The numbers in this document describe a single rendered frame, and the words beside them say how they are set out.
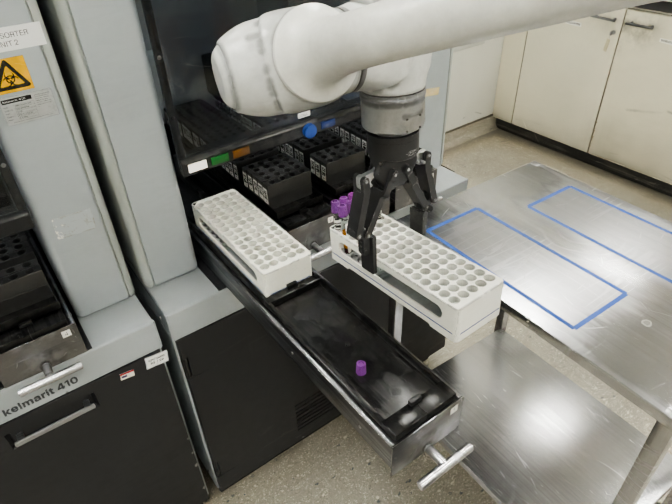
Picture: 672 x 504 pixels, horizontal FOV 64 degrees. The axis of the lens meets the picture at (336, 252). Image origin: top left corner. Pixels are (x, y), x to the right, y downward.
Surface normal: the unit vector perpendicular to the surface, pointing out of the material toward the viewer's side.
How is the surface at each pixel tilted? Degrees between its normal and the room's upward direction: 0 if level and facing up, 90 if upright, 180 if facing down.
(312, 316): 0
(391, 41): 97
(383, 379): 0
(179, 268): 90
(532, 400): 0
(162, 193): 90
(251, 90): 98
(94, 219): 90
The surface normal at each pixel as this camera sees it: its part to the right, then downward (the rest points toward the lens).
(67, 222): 0.59, 0.47
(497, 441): -0.03, -0.80
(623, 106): -0.80, 0.38
